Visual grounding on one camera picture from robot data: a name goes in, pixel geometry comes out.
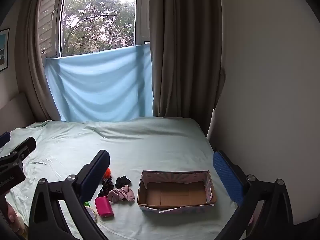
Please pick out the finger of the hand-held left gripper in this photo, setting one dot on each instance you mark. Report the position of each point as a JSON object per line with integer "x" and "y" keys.
{"x": 23, "y": 148}
{"x": 4, "y": 138}

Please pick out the window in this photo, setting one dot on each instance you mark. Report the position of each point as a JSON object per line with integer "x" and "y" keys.
{"x": 100, "y": 17}

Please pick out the small round patterned case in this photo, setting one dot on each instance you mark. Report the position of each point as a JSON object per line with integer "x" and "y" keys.
{"x": 93, "y": 215}

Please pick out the light blue cloth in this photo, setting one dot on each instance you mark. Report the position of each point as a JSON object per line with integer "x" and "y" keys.
{"x": 100, "y": 85}

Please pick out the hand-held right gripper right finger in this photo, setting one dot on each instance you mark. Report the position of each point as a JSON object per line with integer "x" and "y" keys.
{"x": 228, "y": 177}

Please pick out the pink pouch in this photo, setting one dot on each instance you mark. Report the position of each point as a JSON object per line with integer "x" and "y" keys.
{"x": 103, "y": 206}

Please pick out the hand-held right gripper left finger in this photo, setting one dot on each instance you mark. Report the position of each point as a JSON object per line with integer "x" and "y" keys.
{"x": 92, "y": 180}

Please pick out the person's left hand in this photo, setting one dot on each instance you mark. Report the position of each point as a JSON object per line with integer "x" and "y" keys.
{"x": 15, "y": 218}

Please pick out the framed wall picture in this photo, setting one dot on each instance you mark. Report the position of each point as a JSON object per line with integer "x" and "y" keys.
{"x": 4, "y": 50}

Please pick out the pink rolled sock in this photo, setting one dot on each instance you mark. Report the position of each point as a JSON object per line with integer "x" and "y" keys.
{"x": 120, "y": 193}

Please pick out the small green item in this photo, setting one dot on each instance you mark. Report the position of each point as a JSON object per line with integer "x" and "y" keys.
{"x": 87, "y": 203}

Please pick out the black floral scrunchie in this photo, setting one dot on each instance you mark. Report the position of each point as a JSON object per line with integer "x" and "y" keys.
{"x": 107, "y": 184}

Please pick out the orange fluffy pompom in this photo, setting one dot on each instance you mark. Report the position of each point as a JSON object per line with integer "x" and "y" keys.
{"x": 107, "y": 173}

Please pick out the cardboard box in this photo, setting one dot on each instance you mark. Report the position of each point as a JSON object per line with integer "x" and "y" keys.
{"x": 175, "y": 195}

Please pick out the white headboard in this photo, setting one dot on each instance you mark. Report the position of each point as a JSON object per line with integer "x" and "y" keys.
{"x": 15, "y": 110}

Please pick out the brown curtain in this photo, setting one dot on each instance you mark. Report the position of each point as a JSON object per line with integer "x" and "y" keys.
{"x": 32, "y": 55}
{"x": 185, "y": 50}

